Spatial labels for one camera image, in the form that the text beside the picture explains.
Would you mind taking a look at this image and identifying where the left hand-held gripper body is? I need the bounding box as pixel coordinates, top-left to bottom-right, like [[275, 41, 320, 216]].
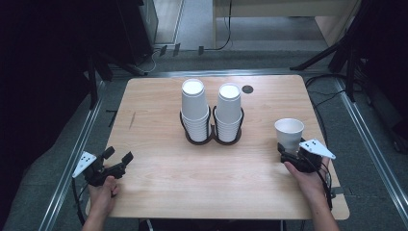
[[71, 150, 120, 188]]

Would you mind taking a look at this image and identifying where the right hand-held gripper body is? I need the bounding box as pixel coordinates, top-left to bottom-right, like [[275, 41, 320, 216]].
[[279, 138, 337, 174]]

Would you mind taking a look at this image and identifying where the single white paper cup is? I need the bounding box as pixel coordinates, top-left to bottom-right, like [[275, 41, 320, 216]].
[[273, 117, 305, 156]]

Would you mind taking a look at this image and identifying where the stack of white paper cups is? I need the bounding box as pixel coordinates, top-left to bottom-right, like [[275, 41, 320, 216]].
[[180, 78, 212, 143], [213, 83, 244, 143]]

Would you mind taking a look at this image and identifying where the black double cup holder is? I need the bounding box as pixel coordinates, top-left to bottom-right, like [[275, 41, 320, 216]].
[[179, 105, 245, 146]]

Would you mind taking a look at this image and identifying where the person's right hand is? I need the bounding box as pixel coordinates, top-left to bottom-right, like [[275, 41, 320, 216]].
[[283, 156, 331, 201]]

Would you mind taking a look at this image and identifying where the person's left hand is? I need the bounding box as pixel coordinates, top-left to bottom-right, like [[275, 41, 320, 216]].
[[88, 175, 120, 219]]

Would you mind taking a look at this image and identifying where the black stand with legs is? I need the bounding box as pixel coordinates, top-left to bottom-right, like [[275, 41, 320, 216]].
[[86, 50, 149, 111]]

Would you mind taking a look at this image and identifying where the dark curtain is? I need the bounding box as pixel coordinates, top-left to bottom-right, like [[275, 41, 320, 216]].
[[0, 0, 124, 222]]

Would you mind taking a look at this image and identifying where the black tripod stand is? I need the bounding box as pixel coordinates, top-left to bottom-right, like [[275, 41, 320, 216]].
[[289, 0, 367, 103]]

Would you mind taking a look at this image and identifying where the black cabinet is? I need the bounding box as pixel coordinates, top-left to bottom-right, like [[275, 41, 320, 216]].
[[115, 0, 160, 66]]

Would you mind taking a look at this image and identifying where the light wooden desk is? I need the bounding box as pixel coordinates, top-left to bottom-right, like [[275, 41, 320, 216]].
[[212, 0, 363, 50]]

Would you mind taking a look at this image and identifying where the metal floor rail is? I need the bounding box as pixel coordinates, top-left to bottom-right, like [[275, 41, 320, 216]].
[[110, 66, 338, 80], [38, 80, 108, 231], [333, 76, 408, 225]]

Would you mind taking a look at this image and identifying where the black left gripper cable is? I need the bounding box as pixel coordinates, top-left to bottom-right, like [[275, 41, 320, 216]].
[[70, 176, 89, 226]]

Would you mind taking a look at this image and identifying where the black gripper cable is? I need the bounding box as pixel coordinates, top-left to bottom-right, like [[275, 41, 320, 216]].
[[304, 153, 335, 212], [70, 176, 89, 226]]

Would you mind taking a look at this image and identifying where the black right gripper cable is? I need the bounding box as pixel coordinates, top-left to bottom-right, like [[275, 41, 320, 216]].
[[304, 153, 335, 212]]

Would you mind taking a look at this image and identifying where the black floor cable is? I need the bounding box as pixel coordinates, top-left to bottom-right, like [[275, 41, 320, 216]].
[[303, 73, 365, 147]]

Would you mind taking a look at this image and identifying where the grey table bracket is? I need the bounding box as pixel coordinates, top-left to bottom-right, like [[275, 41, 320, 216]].
[[330, 186, 356, 198]]

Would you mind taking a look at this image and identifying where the white floor cable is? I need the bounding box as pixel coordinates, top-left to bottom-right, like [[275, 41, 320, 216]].
[[139, 47, 162, 74]]

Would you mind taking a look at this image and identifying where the black hanging cable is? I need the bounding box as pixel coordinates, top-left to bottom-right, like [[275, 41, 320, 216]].
[[203, 0, 233, 52]]

